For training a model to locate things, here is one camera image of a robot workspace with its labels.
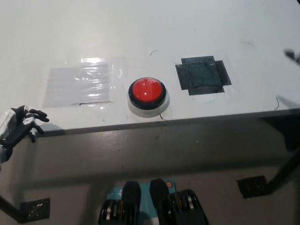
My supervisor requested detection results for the red dome button, white base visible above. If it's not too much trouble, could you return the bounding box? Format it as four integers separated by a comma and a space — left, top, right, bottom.
127, 76, 170, 119

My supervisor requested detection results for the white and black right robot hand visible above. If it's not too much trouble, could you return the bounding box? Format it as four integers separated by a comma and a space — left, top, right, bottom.
283, 48, 300, 65

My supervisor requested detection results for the black tape patch on desk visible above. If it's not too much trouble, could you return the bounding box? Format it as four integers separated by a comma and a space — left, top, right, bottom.
175, 55, 232, 96

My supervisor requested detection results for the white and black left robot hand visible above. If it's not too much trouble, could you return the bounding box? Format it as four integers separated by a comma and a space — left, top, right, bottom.
0, 105, 50, 148

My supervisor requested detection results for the black metal table leg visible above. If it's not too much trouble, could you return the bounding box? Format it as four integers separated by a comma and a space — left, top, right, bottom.
0, 194, 27, 224
266, 146, 300, 196

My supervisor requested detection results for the black table frame bracket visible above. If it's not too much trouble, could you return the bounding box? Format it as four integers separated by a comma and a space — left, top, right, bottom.
264, 114, 300, 152

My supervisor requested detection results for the clear plastic taped sheet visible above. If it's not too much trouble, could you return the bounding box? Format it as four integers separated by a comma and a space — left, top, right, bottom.
42, 56, 128, 110

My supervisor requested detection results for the black floor tape patch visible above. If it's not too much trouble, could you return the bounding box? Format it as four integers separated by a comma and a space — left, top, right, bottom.
236, 175, 268, 199
19, 197, 51, 220

